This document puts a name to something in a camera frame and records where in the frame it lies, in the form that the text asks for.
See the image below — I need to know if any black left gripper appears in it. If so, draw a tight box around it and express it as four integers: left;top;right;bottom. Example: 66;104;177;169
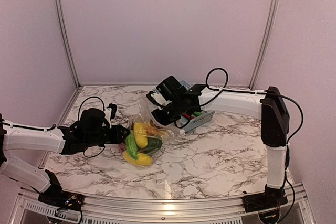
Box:
85;124;130;147

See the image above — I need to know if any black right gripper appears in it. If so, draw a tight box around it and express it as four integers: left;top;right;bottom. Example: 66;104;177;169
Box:
150;98;184;128

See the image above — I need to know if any red fake chili pepper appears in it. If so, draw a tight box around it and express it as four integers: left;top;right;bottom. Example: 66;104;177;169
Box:
183;113;192;120

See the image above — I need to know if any clear zip top bag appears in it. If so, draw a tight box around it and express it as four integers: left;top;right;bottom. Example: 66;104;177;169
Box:
119;97;185;167

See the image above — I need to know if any green fake cucumber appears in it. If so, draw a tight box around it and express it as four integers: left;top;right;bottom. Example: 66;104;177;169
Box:
193;111;202;117

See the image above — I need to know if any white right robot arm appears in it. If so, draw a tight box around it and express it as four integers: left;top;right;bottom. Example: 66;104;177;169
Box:
146;76;290;211

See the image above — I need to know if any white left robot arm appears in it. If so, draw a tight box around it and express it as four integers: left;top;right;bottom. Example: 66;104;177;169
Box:
1;108;130;210

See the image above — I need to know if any green fake leafy vegetable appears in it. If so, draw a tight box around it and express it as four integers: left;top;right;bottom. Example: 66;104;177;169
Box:
139;138;162;155

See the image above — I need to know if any small yellow fake corn cob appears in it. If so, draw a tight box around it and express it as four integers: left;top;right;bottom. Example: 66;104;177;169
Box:
122;151;152;166

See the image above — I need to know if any light blue perforated plastic basket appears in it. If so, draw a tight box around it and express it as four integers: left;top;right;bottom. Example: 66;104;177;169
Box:
173;80;215;133

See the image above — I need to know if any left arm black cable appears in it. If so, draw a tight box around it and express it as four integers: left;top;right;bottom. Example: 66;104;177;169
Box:
0;96;111;158

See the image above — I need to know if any aluminium front rail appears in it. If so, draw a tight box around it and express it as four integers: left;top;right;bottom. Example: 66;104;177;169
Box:
10;179;316;224

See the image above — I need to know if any left aluminium corner post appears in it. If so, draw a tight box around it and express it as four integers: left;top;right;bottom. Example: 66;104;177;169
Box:
54;0;81;89

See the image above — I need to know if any aluminium corner post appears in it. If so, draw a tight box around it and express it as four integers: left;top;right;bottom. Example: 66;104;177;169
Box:
54;0;81;89
248;0;279;90

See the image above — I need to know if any right aluminium corner post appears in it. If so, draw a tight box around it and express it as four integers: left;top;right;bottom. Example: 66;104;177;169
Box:
248;0;279;90

